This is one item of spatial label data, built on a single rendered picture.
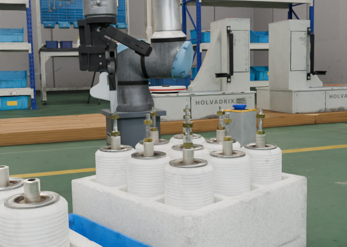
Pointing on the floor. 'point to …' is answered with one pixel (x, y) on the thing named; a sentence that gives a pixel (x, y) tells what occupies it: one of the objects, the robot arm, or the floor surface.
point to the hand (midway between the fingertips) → (115, 106)
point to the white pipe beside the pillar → (148, 14)
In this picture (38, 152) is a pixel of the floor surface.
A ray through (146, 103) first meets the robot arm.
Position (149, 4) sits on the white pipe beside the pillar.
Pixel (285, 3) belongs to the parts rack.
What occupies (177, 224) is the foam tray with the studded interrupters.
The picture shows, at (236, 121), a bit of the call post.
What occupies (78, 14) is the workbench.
